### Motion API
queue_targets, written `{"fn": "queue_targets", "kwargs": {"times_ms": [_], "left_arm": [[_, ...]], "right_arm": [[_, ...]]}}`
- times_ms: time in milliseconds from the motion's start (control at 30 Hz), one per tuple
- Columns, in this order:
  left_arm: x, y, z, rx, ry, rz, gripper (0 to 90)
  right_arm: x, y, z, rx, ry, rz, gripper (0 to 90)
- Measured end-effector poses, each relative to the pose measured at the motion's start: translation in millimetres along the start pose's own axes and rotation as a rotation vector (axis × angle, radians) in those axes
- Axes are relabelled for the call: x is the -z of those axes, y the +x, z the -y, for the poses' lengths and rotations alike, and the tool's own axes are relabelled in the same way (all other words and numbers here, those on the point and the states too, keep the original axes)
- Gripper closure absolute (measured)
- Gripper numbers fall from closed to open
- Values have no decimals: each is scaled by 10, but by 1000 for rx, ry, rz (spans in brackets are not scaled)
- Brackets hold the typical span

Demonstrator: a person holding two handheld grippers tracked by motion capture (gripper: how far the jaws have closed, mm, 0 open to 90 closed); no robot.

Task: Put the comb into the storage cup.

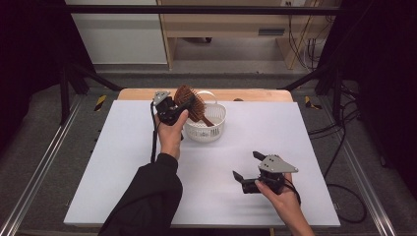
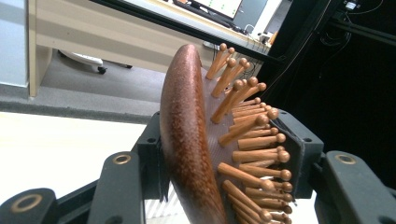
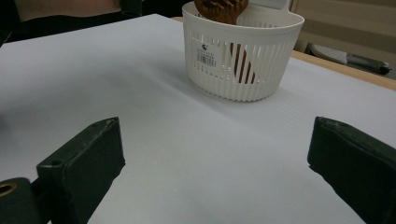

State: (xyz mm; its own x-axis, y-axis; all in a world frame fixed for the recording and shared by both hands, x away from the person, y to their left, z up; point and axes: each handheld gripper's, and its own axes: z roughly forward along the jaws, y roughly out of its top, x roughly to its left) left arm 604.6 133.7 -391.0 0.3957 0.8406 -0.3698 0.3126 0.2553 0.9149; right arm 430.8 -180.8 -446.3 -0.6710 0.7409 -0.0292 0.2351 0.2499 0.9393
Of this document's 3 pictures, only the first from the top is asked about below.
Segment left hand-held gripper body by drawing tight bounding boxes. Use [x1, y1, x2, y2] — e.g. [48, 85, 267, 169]
[152, 90, 185, 127]

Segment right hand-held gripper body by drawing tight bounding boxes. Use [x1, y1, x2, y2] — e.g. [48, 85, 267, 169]
[241, 153, 300, 196]

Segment brown wooden hairbrush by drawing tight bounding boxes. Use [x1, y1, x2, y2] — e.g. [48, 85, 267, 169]
[173, 85, 216, 129]

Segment white plastic basket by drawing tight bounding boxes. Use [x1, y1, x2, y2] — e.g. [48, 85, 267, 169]
[182, 89, 228, 144]

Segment person's left hand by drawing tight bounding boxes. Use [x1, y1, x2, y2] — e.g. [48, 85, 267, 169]
[153, 109, 191, 161]

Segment person's right hand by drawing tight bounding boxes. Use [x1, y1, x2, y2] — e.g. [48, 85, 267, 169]
[254, 173, 302, 217]

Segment yellow black tape strip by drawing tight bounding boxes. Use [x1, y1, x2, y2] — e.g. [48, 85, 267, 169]
[93, 94, 108, 113]
[304, 94, 324, 111]

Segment white cabinet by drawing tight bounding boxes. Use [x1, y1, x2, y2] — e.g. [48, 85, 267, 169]
[64, 0, 168, 65]

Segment light wooden desk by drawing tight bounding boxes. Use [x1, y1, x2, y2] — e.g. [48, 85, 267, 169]
[156, 0, 342, 71]

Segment black metal stand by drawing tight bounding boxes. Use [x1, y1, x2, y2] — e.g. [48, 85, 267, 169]
[58, 61, 123, 126]
[280, 62, 344, 126]

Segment black curtain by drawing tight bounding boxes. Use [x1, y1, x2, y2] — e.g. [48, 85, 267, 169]
[317, 0, 417, 200]
[0, 0, 96, 155]

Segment black floor cables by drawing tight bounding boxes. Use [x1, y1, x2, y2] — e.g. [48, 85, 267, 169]
[307, 83, 362, 169]

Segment aluminium floor rail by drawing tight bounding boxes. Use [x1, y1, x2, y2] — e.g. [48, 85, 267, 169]
[0, 93, 84, 236]
[318, 97, 398, 236]

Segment black horizontal frame bar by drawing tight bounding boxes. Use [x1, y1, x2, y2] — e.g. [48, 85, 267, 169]
[64, 4, 342, 16]

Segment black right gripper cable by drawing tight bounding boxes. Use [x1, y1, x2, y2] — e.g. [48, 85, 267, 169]
[282, 178, 368, 225]

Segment bundle of hanging cables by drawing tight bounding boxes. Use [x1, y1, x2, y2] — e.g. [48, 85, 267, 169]
[286, 1, 333, 73]

